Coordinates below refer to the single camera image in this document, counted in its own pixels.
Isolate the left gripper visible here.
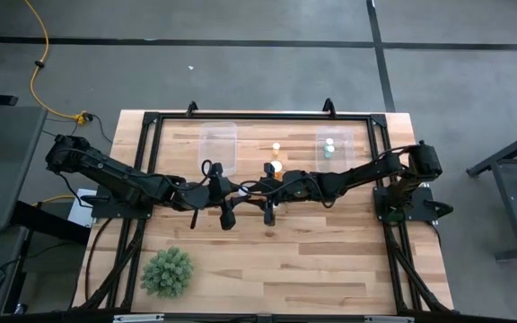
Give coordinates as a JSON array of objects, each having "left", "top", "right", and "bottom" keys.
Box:
[{"left": 207, "top": 161, "right": 254, "bottom": 232}]

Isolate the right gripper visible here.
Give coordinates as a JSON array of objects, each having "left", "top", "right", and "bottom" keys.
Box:
[{"left": 245, "top": 162, "right": 307, "bottom": 227}]

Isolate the clear plastic bin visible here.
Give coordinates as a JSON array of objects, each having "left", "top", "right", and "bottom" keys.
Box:
[
  {"left": 314, "top": 125, "right": 356, "bottom": 174},
  {"left": 198, "top": 120, "right": 239, "bottom": 177}
]

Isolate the green artificial plant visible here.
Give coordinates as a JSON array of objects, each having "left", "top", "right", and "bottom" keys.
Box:
[{"left": 139, "top": 246, "right": 196, "bottom": 300}]

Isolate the white paper sheet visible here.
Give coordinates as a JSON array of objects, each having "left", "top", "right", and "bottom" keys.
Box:
[{"left": 67, "top": 188, "right": 98, "bottom": 228}]

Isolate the grey side table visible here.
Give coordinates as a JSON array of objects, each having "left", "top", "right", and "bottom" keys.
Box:
[{"left": 0, "top": 105, "right": 48, "bottom": 232}]

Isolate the grey metal stand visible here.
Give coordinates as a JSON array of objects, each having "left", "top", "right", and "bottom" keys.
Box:
[{"left": 466, "top": 124, "right": 517, "bottom": 262}]

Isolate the black aluminium table frame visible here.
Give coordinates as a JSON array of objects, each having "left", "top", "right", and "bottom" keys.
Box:
[{"left": 72, "top": 109, "right": 455, "bottom": 315}]

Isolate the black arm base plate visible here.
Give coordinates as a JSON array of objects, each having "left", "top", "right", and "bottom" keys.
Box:
[
  {"left": 80, "top": 192, "right": 154, "bottom": 222},
  {"left": 372, "top": 186, "right": 455, "bottom": 224}
]

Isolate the thin black cable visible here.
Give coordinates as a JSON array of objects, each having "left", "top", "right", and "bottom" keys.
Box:
[{"left": 42, "top": 111, "right": 114, "bottom": 145}]

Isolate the silver metal bracket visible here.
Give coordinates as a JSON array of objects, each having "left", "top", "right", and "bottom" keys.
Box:
[
  {"left": 113, "top": 313, "right": 166, "bottom": 323},
  {"left": 364, "top": 315, "right": 416, "bottom": 323}
]

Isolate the thick black floor cable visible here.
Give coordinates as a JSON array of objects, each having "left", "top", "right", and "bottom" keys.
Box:
[{"left": 83, "top": 217, "right": 114, "bottom": 310}]

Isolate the yellow extension cable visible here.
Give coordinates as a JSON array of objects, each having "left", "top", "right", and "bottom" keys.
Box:
[
  {"left": 37, "top": 193, "right": 76, "bottom": 205},
  {"left": 22, "top": 0, "right": 90, "bottom": 126}
]

